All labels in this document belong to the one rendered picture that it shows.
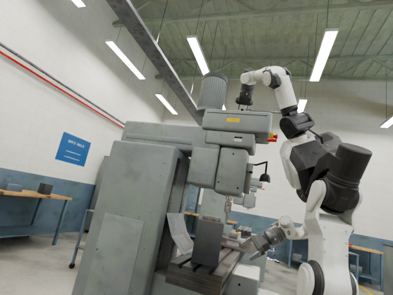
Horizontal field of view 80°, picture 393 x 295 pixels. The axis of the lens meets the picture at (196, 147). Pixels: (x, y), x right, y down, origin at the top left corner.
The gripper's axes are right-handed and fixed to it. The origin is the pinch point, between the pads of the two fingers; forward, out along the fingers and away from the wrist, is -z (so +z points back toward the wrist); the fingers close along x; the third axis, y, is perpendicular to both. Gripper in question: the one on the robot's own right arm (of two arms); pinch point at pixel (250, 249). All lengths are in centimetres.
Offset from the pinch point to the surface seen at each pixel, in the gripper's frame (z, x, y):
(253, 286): -7.6, -4.3, -20.3
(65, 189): -293, 441, -58
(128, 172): -48, 62, 47
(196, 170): -6, 51, 30
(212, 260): -18.1, -13.2, 19.5
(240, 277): -11.8, 1.0, -15.9
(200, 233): -17.8, -5.8, 29.3
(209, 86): 32, 84, 70
